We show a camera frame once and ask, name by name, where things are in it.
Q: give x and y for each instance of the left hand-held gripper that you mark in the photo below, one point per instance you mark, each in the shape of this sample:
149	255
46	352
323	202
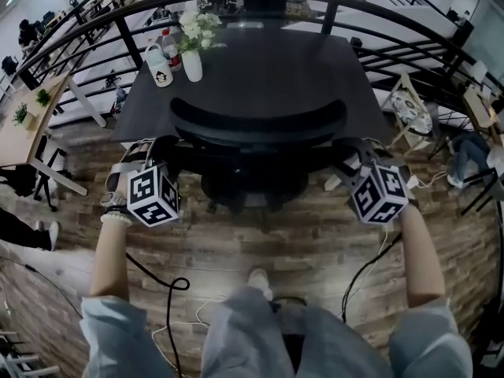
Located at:
151	195

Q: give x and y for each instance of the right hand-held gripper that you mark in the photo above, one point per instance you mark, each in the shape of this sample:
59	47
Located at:
380	195

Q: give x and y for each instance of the black mesh office chair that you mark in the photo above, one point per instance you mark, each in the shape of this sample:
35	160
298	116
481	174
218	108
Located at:
256	140

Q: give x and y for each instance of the person's left forearm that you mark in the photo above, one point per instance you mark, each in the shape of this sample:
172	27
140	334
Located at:
110	262

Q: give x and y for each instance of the person's right forearm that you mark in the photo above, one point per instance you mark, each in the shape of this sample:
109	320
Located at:
421	258

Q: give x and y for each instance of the wooden chair with patterned cushion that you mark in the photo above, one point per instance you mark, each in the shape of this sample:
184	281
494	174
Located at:
409	110

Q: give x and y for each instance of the white vase with flowers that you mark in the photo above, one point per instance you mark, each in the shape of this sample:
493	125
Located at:
193	65

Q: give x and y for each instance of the clear plastic bottle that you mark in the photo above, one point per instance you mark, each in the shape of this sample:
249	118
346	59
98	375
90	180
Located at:
171	53

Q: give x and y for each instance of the black desk with white legs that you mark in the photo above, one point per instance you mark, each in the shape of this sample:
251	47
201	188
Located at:
275	73

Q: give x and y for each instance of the small potted green plant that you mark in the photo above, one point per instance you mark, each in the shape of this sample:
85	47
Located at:
21	114
43	97

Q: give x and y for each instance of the light wooden table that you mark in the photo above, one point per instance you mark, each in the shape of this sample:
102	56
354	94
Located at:
23	140

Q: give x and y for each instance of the wooden desk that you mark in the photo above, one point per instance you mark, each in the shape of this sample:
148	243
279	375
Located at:
480	106

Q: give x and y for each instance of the black metal railing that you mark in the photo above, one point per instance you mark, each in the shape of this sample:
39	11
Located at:
118	18

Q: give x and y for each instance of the person's white shoe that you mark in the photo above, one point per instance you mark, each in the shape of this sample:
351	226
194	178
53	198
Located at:
260	282

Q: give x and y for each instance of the person's light shirt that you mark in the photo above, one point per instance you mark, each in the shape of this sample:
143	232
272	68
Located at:
114	337

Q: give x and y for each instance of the person's light grey trousers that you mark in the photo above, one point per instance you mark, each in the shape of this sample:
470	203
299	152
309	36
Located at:
244	337

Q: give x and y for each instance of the white metal furniture frame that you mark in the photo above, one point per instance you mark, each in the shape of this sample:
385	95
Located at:
23	362

